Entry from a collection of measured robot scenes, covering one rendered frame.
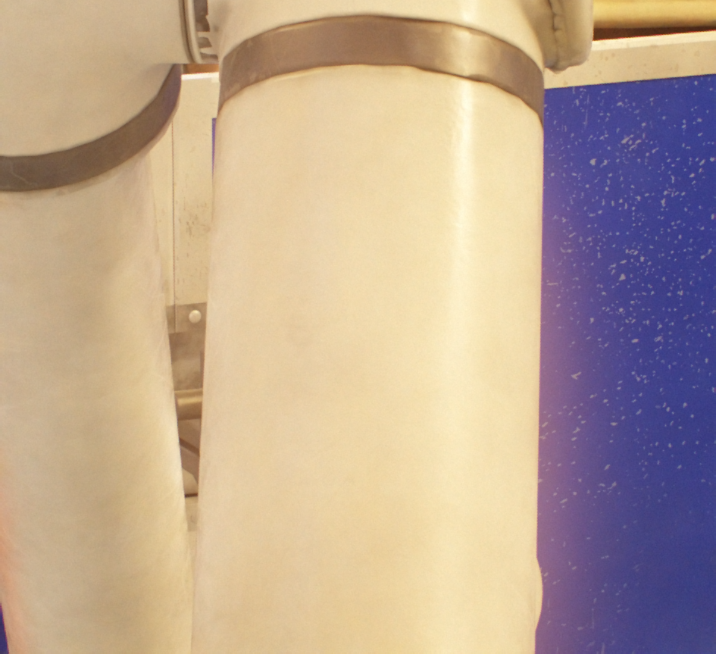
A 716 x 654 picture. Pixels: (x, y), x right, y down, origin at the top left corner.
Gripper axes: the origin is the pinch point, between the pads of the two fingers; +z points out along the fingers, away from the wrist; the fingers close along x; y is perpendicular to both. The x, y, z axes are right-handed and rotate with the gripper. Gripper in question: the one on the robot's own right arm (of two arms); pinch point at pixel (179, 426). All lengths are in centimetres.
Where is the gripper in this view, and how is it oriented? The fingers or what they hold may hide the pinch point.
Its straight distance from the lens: 205.5
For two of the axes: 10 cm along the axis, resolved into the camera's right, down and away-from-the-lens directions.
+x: 0.0, 9.7, 2.3
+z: -4.3, -2.1, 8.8
